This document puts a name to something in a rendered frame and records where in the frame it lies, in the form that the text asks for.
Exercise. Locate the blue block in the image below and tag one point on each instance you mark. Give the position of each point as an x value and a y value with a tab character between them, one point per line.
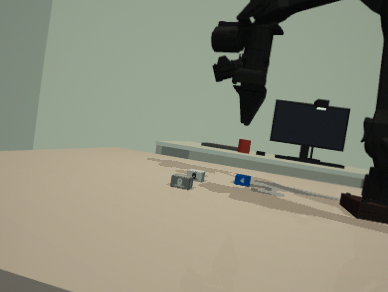
243	180

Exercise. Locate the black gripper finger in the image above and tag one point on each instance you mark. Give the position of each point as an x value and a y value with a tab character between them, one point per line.
255	111
249	97

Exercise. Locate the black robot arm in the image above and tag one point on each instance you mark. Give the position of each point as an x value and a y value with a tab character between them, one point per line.
235	36

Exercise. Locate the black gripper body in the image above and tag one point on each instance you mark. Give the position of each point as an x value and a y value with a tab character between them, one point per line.
254	71

